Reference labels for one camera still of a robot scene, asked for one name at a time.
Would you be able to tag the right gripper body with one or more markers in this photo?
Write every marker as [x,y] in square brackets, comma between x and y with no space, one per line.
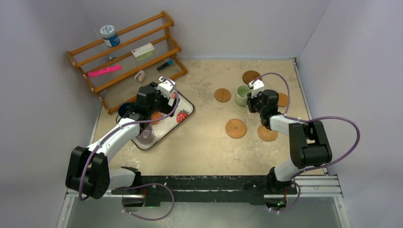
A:
[255,101]

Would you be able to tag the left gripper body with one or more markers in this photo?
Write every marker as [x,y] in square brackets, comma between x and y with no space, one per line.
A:
[162,99]

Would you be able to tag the light green mug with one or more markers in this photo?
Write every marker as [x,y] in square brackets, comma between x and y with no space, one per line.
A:
[241,95]

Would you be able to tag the brown wooden round coaster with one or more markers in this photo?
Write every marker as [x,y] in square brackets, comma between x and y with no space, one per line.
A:
[282,100]

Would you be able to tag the white strawberry metal tray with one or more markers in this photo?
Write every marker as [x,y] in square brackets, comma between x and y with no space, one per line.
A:
[161,130]

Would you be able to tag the dark grooved wooden coaster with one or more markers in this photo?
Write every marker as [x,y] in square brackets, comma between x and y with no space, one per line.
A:
[249,76]

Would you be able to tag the plain round wooden coaster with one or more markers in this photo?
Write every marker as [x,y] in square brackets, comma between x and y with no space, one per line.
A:
[222,95]

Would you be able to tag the woven rattan round coaster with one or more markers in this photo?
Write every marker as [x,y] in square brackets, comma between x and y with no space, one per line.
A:
[235,128]

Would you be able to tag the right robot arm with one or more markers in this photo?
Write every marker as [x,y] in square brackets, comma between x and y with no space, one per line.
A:
[308,142]

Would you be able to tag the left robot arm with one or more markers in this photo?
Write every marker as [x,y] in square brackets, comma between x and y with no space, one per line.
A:
[88,170]

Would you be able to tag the orange mug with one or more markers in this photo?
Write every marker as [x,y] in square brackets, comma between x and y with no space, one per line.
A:
[155,118]

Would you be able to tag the small white pink object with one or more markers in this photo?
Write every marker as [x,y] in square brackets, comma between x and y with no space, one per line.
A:
[140,76]

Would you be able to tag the black blue marker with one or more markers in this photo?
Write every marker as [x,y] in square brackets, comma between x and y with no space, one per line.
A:
[165,65]

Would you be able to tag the dark blue mug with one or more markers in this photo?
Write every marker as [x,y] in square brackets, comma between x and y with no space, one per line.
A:
[122,110]

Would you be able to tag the white green small box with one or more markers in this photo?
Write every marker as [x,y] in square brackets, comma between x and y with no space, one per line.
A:
[143,52]

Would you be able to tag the lilac purple mug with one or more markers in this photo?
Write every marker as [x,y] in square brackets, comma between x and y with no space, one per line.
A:
[146,137]

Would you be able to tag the wooden tiered shelf rack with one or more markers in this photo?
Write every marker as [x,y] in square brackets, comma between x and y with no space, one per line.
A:
[173,49]

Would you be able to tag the pink highlighter marker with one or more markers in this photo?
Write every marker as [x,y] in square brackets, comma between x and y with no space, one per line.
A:
[104,71]

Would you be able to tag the blue white lidded jar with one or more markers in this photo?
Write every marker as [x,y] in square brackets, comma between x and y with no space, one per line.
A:
[110,36]

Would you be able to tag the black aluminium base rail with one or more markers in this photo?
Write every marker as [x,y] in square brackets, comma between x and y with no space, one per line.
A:
[255,190]

